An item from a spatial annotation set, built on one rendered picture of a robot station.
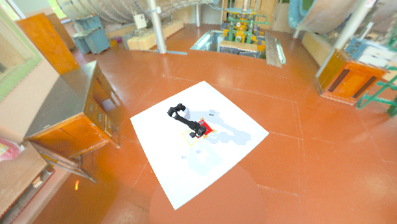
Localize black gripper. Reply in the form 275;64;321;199
189;125;206;139

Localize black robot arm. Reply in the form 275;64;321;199
167;103;206;137

